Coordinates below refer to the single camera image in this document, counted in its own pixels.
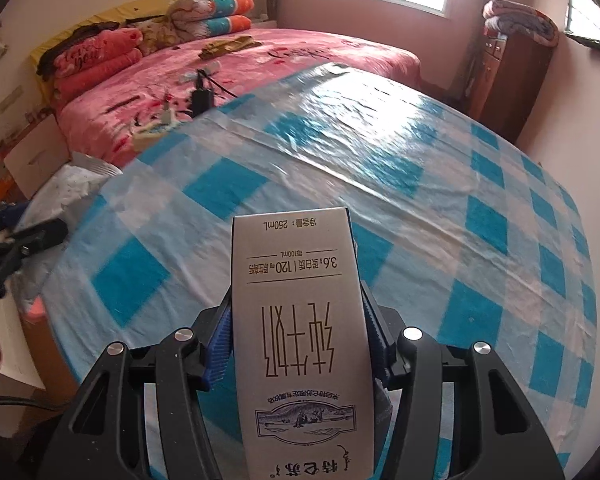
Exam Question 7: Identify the white tube on bed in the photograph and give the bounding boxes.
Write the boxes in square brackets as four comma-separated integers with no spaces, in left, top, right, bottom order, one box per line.
[178,61,221,84]

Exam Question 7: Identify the orange plastic bucket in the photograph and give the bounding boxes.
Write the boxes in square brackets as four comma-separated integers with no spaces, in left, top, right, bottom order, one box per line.
[23,296,47,324]

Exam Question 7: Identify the white bedside cabinet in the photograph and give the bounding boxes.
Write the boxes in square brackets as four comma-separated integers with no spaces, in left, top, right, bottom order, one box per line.
[0,115,71,202]

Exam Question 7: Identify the olive cloth on bed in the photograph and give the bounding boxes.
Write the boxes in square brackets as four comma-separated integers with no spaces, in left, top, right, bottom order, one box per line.
[198,35,262,60]

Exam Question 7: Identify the pink floral bed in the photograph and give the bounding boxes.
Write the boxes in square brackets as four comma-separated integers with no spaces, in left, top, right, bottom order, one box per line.
[56,28,422,168]

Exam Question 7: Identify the black power adapter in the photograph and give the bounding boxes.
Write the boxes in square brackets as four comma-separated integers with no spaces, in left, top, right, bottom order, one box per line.
[189,88,214,117]

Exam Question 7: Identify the folded pink blanket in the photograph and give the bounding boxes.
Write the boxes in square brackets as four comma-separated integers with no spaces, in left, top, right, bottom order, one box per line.
[53,27,143,104]

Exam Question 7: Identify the yellow headboard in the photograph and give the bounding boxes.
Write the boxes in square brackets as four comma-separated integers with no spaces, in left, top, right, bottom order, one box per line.
[26,0,217,106]

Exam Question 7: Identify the brown wooden cabinet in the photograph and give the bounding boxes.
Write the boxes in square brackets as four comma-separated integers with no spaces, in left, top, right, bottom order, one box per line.
[466,32,554,144]

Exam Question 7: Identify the rolled colourful quilt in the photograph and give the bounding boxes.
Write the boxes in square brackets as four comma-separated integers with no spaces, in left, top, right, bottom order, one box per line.
[166,0,254,42]

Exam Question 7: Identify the black cable on bed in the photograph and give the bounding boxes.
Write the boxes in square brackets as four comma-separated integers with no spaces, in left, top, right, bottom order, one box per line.
[194,68,240,100]

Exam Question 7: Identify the folded quilt on cabinet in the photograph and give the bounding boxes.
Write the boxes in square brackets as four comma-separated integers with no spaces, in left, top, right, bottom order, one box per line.
[482,0,559,48]

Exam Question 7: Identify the white milk carton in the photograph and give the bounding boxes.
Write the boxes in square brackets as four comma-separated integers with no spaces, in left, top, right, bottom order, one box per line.
[232,208,374,479]

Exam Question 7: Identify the cream power strip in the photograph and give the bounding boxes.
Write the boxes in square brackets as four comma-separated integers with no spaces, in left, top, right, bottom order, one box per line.
[131,120,175,153]

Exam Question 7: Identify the blue white checkered tablecloth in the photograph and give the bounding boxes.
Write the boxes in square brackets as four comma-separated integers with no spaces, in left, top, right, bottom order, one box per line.
[42,65,597,463]

